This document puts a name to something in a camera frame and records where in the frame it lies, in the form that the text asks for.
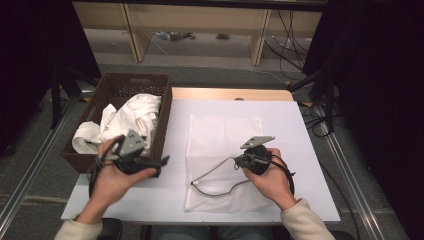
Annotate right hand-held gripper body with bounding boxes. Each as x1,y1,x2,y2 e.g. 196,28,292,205
239,135,276,176

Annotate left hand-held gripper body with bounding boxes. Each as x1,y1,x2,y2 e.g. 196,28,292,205
112,129,158,176

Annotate white mesh laundry bag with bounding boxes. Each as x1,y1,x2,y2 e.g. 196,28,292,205
184,114,278,213

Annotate white garment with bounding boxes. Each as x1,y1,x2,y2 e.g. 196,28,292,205
71,93,163,157

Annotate brown woven basket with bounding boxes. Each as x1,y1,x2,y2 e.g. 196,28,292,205
59,72,174,176

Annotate person's right hand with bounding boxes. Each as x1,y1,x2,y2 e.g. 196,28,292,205
242,148,298,212

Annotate person's left hand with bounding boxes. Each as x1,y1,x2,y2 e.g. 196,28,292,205
85,134,158,216

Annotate white table board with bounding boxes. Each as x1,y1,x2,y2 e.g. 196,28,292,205
60,98,342,225

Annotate wooden table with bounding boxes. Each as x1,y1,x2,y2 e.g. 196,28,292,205
171,87,294,102

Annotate black chair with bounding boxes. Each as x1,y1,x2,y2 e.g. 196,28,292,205
99,218,356,240

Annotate black metal stand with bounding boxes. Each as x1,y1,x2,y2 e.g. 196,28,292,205
49,66,101,129
287,68,336,133

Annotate dark curtain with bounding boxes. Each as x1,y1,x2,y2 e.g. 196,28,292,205
301,0,424,240
0,0,103,158

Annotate beige wooden shelf unit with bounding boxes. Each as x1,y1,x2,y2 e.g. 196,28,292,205
72,1,324,67

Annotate left hand-held gripper cable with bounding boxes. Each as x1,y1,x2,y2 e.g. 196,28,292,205
87,136,125,198

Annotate coiled black floor cables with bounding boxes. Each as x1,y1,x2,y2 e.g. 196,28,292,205
299,101,339,138

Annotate metal floor rail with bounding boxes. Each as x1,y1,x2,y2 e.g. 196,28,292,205
0,96,83,231
313,103,389,240

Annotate thin black floor cable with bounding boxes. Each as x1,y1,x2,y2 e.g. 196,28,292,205
319,162,362,240

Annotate tangle of small floor cables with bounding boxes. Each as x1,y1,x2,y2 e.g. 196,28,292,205
153,30,197,42

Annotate hanging black cables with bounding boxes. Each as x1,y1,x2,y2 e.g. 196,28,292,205
264,9,309,73

